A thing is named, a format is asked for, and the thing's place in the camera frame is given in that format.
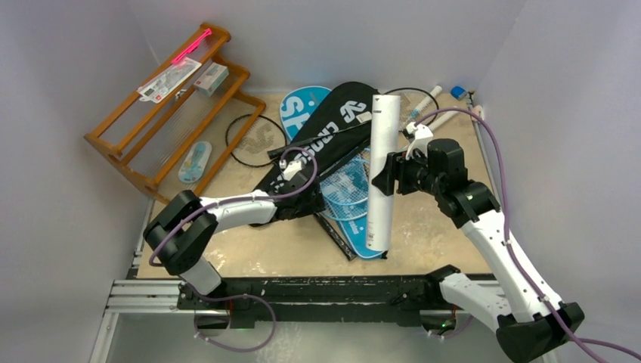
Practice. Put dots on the light blue badminton racket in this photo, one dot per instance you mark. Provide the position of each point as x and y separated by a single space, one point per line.
415 102
345 210

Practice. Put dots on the blue white plastic packet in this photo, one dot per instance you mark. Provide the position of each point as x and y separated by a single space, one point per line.
192 168

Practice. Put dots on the blue racket cover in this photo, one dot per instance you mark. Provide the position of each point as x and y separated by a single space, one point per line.
353 232

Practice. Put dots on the small white box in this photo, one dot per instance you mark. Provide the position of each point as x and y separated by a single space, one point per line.
211 79

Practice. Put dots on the black metal base frame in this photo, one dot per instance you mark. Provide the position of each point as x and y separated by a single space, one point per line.
403 300

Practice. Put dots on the white shuttlecock tube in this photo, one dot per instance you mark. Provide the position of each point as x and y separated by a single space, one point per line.
383 141

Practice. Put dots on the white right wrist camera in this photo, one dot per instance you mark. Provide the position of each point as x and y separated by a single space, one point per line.
419 136

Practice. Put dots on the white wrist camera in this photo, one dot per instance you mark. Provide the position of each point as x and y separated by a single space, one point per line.
419 136
291 168

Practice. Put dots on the small blue block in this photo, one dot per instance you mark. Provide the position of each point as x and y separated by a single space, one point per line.
458 92

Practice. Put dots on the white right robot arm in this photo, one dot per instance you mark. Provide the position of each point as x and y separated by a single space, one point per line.
529 319

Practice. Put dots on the black Crossway racket cover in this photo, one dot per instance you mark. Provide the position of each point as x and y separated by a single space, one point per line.
292 111

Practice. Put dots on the black badminton racket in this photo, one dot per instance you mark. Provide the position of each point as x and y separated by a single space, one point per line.
335 117
252 151

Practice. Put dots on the wooden shelf rack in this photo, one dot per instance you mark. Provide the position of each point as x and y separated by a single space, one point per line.
148 142

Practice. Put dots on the clear stationery packet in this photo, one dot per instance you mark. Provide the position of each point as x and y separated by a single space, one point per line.
167 81

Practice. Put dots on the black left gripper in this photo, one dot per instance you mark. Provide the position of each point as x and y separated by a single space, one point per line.
314 204

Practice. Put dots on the pink white clip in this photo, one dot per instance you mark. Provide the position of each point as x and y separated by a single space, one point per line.
479 112

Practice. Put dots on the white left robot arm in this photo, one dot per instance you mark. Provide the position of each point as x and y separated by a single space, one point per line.
182 230

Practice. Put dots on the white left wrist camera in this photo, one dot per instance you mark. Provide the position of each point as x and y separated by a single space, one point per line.
291 168

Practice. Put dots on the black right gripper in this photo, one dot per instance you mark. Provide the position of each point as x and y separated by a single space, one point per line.
397 171

